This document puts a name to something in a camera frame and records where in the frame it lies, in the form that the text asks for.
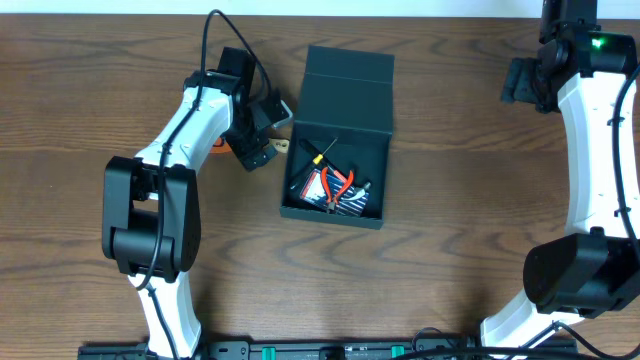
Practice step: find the blue drill bit case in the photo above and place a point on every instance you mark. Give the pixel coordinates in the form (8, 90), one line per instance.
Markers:
(313, 193)

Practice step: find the black gift box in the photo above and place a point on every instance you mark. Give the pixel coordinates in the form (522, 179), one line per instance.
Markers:
(346, 95)

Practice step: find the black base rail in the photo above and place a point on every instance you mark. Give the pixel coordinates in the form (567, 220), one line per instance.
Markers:
(243, 350)

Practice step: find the red black cutting pliers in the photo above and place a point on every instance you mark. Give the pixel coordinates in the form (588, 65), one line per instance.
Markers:
(335, 186)

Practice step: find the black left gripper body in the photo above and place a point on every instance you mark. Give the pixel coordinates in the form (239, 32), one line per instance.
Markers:
(255, 150)

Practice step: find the black yellow screwdriver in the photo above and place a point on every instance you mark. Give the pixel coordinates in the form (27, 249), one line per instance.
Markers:
(301, 175)

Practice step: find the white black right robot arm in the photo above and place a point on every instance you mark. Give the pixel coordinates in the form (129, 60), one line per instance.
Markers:
(588, 76)

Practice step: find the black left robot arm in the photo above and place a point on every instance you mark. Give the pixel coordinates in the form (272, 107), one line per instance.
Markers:
(151, 223)

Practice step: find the red scraper wooden handle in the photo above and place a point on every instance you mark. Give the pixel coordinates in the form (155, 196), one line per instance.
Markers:
(220, 146)

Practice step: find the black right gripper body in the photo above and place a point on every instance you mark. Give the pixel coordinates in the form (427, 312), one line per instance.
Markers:
(525, 75)

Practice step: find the small black handled hammer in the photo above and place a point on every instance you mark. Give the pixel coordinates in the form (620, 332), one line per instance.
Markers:
(360, 192)

